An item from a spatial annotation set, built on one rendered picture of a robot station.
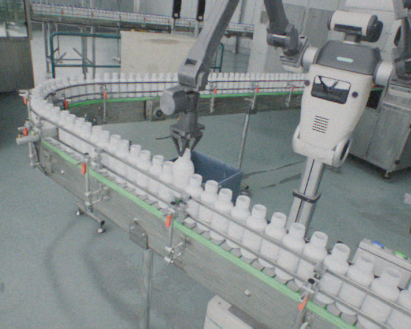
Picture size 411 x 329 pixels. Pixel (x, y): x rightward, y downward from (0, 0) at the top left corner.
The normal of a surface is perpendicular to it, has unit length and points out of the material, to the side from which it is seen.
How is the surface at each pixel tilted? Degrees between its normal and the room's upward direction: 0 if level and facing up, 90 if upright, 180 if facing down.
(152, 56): 90
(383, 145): 90
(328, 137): 90
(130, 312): 0
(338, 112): 90
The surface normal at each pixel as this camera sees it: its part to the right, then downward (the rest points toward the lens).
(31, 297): 0.12, -0.89
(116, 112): 0.54, 0.43
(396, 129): -0.83, 0.15
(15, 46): 0.77, 0.37
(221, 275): -0.62, 0.28
